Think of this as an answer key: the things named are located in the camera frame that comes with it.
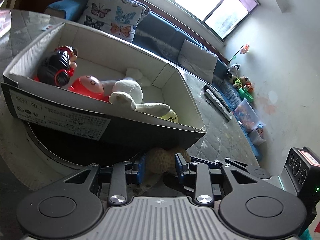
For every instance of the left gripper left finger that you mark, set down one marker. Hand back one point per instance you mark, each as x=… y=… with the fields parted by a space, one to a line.
x=134 y=170

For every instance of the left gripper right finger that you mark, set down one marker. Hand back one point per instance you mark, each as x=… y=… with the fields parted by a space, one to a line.
x=197 y=171

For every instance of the brown spotted plush toy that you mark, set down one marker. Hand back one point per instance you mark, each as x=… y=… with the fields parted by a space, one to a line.
x=159 y=161

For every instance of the white plush rabbit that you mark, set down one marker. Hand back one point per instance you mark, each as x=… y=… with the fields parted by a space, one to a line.
x=127 y=93

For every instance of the red round tumbler toy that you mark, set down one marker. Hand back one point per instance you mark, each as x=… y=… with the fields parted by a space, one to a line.
x=89 y=86

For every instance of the black-haired red doll figurine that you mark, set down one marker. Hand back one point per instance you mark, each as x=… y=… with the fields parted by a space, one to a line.
x=57 y=67

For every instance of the clear plastic toy bin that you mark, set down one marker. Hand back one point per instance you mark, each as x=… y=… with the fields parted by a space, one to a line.
x=250 y=122

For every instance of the white remote control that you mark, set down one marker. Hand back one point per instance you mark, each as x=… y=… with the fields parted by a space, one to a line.
x=213 y=95

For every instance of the green plush toys pile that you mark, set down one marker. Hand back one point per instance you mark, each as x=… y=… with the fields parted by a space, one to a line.
x=244 y=88

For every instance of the round grey tray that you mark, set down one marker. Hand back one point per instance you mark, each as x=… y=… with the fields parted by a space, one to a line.
x=62 y=149

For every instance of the grey plain cushion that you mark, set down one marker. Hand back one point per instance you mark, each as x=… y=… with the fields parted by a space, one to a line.
x=197 y=60

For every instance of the panda plush toy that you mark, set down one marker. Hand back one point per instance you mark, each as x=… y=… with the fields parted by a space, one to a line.
x=233 y=70

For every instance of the white cardboard box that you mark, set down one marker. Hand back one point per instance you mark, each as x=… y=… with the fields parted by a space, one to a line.
x=106 y=58

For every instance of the blue sofa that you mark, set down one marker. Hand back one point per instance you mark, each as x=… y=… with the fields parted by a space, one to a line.
x=162 y=35

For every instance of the butterfly print pillow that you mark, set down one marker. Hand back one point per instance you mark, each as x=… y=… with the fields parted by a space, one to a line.
x=116 y=17

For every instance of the ID card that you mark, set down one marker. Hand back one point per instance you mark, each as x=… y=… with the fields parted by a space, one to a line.
x=47 y=27

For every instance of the black camera box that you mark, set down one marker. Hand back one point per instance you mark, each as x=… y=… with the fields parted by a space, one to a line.
x=302 y=166

